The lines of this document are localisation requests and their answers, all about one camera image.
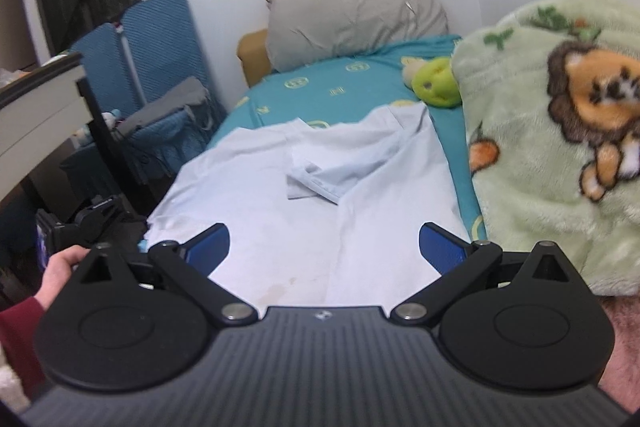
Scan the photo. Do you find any white t-shirt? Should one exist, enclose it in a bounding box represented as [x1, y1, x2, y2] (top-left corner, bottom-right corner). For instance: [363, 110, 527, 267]
[145, 103, 466, 311]

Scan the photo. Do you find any red sleeve left forearm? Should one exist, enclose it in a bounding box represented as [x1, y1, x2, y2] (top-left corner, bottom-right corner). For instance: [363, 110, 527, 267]
[1, 297, 44, 399]

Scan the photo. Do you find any person's left hand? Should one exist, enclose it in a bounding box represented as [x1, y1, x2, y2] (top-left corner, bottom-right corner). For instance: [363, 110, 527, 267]
[35, 245, 89, 310]

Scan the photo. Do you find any person's right hand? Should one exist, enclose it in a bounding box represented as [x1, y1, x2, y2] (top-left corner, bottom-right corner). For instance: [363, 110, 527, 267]
[599, 296, 640, 413]

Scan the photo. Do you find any small blue plush toy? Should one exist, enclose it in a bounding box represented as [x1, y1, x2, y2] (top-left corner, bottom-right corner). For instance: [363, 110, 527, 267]
[74, 108, 124, 148]

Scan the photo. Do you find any white dining table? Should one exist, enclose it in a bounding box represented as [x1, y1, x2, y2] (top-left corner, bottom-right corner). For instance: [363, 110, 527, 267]
[1, 53, 155, 215]

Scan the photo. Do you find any grey folded cloth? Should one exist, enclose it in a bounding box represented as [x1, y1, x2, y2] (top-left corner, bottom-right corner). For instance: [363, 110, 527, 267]
[116, 76, 209, 136]

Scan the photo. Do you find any green plush toy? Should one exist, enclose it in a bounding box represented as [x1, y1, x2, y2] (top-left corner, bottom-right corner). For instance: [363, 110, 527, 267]
[400, 56, 462, 108]

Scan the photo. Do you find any near blue covered chair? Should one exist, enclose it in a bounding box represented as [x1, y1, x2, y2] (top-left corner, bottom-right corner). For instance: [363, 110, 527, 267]
[119, 0, 231, 148]

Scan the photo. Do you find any brown refrigerator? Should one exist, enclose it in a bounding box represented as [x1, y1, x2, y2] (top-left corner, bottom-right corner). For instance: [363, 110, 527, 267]
[0, 0, 37, 72]

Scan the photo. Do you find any green lion fleece blanket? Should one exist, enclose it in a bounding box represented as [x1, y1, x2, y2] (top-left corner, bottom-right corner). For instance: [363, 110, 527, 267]
[451, 0, 639, 296]

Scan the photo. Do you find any teal patterned bed sheet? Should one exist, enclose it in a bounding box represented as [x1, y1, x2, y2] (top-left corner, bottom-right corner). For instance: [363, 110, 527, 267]
[207, 35, 486, 239]

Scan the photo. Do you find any mustard yellow headboard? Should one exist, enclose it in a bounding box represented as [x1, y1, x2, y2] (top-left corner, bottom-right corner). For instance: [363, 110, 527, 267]
[236, 29, 272, 88]

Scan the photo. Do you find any grey pillow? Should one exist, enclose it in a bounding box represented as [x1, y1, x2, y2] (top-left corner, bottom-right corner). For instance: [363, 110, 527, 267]
[266, 0, 449, 72]

